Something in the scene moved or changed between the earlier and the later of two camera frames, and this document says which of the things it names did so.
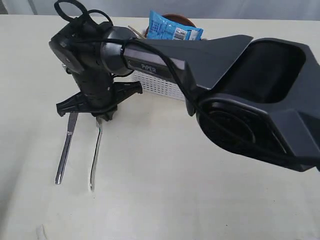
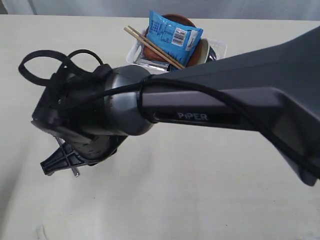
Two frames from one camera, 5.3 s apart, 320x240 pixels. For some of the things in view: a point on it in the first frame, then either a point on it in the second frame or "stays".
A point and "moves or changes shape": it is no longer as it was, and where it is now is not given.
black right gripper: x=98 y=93 to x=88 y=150
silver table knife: x=72 y=117 moves or changes shape
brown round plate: x=176 y=18 stays
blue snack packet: x=161 y=28 stays
